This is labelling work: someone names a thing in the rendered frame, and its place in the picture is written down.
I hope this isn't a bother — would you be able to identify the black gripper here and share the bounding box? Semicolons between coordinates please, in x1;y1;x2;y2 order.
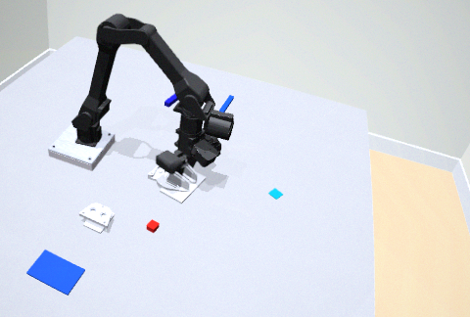
155;127;218;175

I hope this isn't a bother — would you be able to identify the small red cube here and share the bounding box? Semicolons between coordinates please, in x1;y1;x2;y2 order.
147;220;160;234

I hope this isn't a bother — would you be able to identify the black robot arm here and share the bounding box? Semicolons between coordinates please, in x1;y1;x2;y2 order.
71;13;234;167

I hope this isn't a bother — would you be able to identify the blue flat rectangular plate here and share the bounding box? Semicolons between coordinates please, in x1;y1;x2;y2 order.
26;250;85;295

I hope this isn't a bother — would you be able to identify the blue long thin bar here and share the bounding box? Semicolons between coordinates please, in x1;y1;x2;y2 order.
219;95;234;112

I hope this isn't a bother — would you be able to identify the small blue block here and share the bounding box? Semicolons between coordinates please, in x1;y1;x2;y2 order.
164;94;178;107

